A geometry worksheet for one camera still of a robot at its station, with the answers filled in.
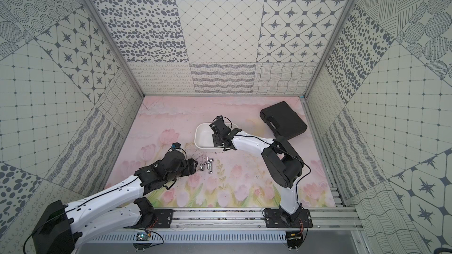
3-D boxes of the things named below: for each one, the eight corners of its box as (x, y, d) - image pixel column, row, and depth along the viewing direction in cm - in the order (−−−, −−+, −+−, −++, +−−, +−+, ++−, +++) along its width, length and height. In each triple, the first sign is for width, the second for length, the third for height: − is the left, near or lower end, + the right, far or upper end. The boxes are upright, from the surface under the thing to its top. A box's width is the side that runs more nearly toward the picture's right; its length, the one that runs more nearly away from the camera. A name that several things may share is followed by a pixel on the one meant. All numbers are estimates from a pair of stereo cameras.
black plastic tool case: (279, 143, 99) (282, 138, 95) (258, 115, 113) (260, 109, 108) (306, 130, 105) (309, 125, 101) (283, 105, 118) (285, 100, 114)
